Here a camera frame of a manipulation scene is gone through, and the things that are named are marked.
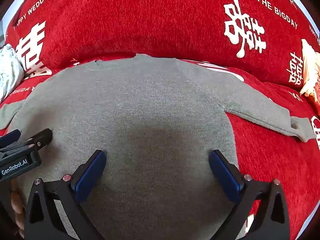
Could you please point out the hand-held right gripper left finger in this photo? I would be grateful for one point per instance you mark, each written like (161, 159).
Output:
(89, 176)

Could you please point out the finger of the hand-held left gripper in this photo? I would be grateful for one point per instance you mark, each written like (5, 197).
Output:
(10, 136)
(40, 137)

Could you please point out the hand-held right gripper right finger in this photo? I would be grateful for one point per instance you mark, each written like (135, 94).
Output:
(225, 176)

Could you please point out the grey knit sweater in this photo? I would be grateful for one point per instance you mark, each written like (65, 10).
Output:
(150, 105)

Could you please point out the person's left hand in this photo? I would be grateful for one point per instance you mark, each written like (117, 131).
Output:
(17, 205)

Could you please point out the white patterned cloth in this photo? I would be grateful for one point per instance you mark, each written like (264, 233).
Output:
(8, 67)

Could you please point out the red printed blanket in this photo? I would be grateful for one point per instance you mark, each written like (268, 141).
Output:
(150, 17)

